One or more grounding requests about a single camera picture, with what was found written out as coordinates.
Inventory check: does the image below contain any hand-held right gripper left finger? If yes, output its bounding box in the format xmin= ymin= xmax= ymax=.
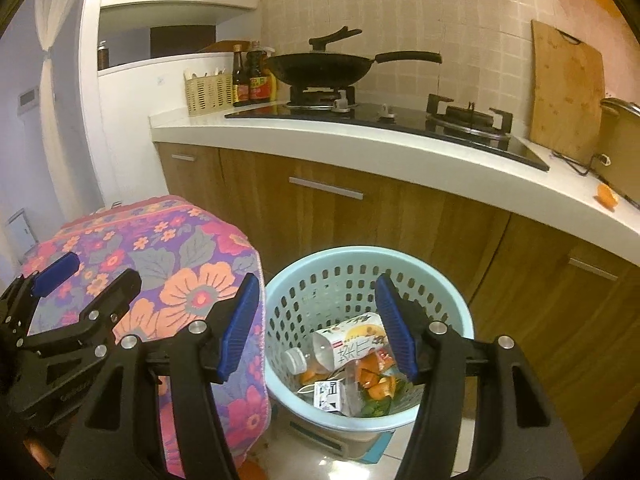
xmin=55 ymin=272 xmax=262 ymax=480

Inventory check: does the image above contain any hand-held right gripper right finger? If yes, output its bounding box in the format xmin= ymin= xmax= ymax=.
xmin=375 ymin=273 xmax=583 ymax=480

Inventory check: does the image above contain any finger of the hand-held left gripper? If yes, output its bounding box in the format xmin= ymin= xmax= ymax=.
xmin=0 ymin=252 xmax=81 ymax=337
xmin=22 ymin=268 xmax=143 ymax=362

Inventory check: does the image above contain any light blue plastic basket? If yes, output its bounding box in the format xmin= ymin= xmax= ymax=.
xmin=263 ymin=246 xmax=474 ymax=433

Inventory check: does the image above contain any white milk carton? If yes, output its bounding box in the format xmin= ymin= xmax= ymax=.
xmin=313 ymin=379 xmax=349 ymax=414

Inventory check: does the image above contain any printed drink carton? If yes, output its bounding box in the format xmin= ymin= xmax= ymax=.
xmin=312 ymin=312 xmax=391 ymax=369

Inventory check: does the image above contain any clear plastic bottle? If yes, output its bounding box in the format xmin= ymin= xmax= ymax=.
xmin=280 ymin=346 xmax=321 ymax=386

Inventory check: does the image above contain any green vegetable scrap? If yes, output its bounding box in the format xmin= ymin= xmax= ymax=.
xmin=360 ymin=399 xmax=394 ymax=418

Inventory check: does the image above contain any floral table cloth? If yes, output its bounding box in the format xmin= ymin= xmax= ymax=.
xmin=17 ymin=194 xmax=273 ymax=480

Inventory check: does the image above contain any wooden kitchen cabinet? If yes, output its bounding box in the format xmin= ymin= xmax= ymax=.
xmin=152 ymin=141 xmax=640 ymax=471

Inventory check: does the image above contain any orange plastic object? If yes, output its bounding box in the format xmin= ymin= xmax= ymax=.
xmin=239 ymin=457 xmax=269 ymax=480

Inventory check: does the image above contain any white curtain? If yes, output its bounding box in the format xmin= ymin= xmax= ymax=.
xmin=32 ymin=0 xmax=93 ymax=221

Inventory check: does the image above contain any black glass cooktop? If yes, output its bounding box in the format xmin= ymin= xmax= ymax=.
xmin=224 ymin=100 xmax=551 ymax=171

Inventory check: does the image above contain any beige chopstick holder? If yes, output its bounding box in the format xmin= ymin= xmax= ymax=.
xmin=184 ymin=67 xmax=235 ymax=118

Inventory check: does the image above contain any black burner grate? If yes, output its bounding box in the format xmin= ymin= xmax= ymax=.
xmin=285 ymin=85 xmax=359 ymax=109
xmin=426 ymin=93 xmax=515 ymax=139

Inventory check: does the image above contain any orange fruit piece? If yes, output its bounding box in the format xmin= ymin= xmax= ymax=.
xmin=596 ymin=183 xmax=620 ymax=210

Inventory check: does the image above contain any black wok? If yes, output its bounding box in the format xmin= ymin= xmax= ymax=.
xmin=263 ymin=50 xmax=443 ymax=89

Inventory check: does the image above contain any metal cooking pot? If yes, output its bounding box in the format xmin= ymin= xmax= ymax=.
xmin=598 ymin=97 xmax=640 ymax=192

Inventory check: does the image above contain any wooden cutting board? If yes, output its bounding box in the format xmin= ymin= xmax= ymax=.
xmin=529 ymin=19 xmax=607 ymax=166

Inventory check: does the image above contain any white wall box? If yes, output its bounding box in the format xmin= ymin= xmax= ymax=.
xmin=3 ymin=208 xmax=39 ymax=256

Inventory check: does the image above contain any long metal cabinet handle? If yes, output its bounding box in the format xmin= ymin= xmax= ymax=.
xmin=288 ymin=175 xmax=365 ymax=201

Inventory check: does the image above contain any black utensil handle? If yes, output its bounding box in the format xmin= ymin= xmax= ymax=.
xmin=308 ymin=26 xmax=363 ymax=54

